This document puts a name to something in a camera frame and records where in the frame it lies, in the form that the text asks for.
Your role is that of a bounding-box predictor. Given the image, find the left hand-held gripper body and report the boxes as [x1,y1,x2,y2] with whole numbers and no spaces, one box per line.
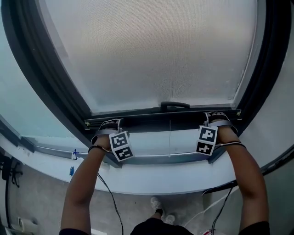
[90,128,135,162]

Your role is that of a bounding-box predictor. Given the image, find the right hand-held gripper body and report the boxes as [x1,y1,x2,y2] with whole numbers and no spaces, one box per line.
[195,120,238,157]

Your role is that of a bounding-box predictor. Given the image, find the roller blind with bottom bar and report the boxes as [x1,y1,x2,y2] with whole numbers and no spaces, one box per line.
[38,0,259,131]

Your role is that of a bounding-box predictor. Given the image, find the person's right forearm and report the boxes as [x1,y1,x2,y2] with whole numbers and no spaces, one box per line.
[215,126,270,235]

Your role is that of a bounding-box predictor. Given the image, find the person's left forearm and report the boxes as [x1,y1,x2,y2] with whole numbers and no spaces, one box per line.
[60,135,113,235]

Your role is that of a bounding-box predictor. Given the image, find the person's left hand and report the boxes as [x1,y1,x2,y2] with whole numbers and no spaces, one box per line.
[99,118,121,131]

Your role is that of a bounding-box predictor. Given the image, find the person's right hand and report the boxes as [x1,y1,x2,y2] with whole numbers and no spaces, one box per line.
[206,111,228,126]

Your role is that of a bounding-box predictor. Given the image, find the person's left white shoe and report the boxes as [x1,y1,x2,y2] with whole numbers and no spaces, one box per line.
[150,196,165,218]

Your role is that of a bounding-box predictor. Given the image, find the person's white shoe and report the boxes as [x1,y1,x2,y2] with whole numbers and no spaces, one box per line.
[150,196,165,218]
[164,213,176,225]

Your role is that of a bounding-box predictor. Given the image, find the person's left leg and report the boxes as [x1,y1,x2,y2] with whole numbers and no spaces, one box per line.
[150,207,164,221]

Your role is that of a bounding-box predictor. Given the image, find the person's right white shoe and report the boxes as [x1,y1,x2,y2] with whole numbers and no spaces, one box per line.
[164,213,176,225]

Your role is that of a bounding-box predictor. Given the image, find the person's black clothing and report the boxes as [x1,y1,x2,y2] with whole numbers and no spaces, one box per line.
[59,218,271,235]

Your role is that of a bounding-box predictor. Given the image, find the tall white cabinet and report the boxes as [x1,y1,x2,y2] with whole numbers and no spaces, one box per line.
[229,146,294,235]

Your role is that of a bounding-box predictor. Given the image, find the black office chair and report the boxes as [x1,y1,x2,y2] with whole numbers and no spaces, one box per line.
[0,153,23,189]

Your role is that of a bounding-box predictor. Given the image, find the white floor device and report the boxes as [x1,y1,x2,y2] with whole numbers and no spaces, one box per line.
[17,217,39,234]

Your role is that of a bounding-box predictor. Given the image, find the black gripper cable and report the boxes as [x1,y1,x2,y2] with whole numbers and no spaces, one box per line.
[88,144,126,235]
[211,141,247,235]

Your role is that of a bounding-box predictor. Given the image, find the black window handle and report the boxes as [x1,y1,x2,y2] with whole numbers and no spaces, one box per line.
[160,101,191,112]

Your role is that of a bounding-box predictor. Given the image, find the thin grey pull cord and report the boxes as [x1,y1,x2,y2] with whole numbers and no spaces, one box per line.
[168,119,172,158]

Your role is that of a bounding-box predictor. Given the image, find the white cable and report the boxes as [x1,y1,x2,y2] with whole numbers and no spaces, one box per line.
[183,188,235,227]

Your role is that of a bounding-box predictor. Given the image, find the black window frame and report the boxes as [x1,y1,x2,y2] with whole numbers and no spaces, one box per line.
[0,0,292,169]

